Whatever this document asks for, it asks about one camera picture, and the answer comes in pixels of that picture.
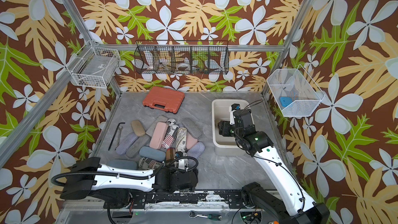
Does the light grey glasses case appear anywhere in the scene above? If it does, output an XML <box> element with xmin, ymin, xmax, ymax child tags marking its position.
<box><xmin>146</xmin><ymin>115</ymin><xmax>168</xmax><ymax>137</ymax></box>

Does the cream plastic storage box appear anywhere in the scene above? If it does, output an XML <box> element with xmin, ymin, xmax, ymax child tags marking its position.
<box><xmin>211</xmin><ymin>99</ymin><xmax>249</xmax><ymax>157</ymax></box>

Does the slate blue glasses case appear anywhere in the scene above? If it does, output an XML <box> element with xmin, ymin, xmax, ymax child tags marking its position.
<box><xmin>107</xmin><ymin>159</ymin><xmax>138</xmax><ymax>170</ymax></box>

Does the lavender glasses case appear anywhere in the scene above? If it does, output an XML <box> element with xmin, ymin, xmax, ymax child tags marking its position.
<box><xmin>187</xmin><ymin>142</ymin><xmax>205</xmax><ymax>159</ymax></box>

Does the tan glasses case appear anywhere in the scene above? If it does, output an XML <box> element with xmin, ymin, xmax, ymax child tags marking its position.
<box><xmin>131</xmin><ymin>120</ymin><xmax>146</xmax><ymax>137</ymax></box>

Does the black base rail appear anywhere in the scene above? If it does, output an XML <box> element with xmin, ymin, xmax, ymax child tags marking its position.
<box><xmin>129</xmin><ymin>189</ymin><xmax>250</xmax><ymax>209</ymax></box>

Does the floral print glasses case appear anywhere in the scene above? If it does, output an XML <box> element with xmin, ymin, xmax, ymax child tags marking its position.
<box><xmin>176</xmin><ymin>128</ymin><xmax>188</xmax><ymax>152</ymax></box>

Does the dark grey glasses case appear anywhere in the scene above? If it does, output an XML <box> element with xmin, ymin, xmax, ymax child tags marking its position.
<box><xmin>125</xmin><ymin>135</ymin><xmax>150</xmax><ymax>158</ymax></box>

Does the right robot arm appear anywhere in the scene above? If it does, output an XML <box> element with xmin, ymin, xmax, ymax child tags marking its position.
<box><xmin>218</xmin><ymin>103</ymin><xmax>330</xmax><ymax>224</ymax></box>

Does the blue object in basket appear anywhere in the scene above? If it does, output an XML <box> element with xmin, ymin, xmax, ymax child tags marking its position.
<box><xmin>279</xmin><ymin>96</ymin><xmax>293</xmax><ymax>108</ymax></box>

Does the small pink glasses case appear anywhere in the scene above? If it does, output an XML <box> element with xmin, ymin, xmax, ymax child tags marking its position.
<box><xmin>186</xmin><ymin>133</ymin><xmax>198</xmax><ymax>150</ymax></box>

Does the red plastic tool case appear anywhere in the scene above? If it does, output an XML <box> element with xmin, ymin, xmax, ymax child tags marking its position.
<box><xmin>143</xmin><ymin>87</ymin><xmax>185</xmax><ymax>114</ymax></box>

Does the black hex key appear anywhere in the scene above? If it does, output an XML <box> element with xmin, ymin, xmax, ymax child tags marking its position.
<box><xmin>108</xmin><ymin>122</ymin><xmax>125</xmax><ymax>151</ymax></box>

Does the black wire basket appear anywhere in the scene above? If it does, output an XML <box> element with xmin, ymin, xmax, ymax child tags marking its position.
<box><xmin>133</xmin><ymin>40</ymin><xmax>230</xmax><ymax>75</ymax></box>

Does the ratchet wrench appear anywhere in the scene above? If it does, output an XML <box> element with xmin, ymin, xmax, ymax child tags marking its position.
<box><xmin>189</xmin><ymin>211</ymin><xmax>222</xmax><ymax>221</ymax></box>

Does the purple glasses case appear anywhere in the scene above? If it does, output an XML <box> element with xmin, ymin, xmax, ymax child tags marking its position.
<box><xmin>115</xmin><ymin>132</ymin><xmax>138</xmax><ymax>155</ymax></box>

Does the grey fabric glasses case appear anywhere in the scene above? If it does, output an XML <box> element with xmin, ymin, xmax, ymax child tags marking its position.
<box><xmin>182</xmin><ymin>118</ymin><xmax>202</xmax><ymax>139</ymax></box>

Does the flag print glasses case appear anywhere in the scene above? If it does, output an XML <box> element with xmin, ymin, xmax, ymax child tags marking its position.
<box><xmin>138</xmin><ymin>157</ymin><xmax>164</xmax><ymax>170</ymax></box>

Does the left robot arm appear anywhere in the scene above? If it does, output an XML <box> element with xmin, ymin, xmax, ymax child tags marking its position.
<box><xmin>50</xmin><ymin>150</ymin><xmax>199</xmax><ymax>200</ymax></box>

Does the white wire basket left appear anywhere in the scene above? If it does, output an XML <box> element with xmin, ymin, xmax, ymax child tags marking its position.
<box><xmin>67</xmin><ymin>41</ymin><xmax>120</xmax><ymax>89</ymax></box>

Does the white mesh basket right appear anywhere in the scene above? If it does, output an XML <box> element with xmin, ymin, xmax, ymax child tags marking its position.
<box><xmin>266</xmin><ymin>65</ymin><xmax>326</xmax><ymax>118</ymax></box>

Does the plaid glasses case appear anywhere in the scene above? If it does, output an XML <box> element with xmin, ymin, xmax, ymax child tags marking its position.
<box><xmin>165</xmin><ymin>147</ymin><xmax>176</xmax><ymax>162</ymax></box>

